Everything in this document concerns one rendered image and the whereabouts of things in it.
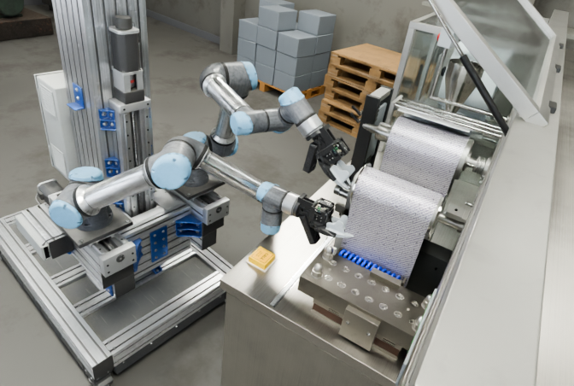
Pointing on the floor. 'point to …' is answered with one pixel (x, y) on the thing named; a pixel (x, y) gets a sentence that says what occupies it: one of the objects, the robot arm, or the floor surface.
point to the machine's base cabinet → (277, 354)
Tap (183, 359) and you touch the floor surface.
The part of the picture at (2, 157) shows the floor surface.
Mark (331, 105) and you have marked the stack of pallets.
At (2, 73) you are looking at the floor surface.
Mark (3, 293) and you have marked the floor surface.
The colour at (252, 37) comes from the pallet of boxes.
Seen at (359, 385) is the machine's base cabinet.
